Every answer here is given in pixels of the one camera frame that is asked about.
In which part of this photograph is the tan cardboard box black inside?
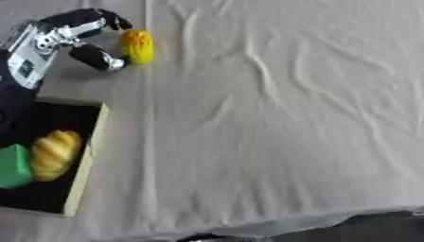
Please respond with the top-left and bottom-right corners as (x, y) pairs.
(0, 95), (112, 218)

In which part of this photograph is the yellow toy corn cob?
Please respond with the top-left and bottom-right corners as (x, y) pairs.
(117, 28), (156, 66)

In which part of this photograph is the green block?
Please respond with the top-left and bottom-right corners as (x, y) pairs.
(0, 143), (37, 190)

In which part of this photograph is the golden toy croissant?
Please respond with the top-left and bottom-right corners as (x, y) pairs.
(29, 130), (83, 182)

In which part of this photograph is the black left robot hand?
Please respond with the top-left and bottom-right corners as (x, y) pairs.
(33, 8), (134, 73)

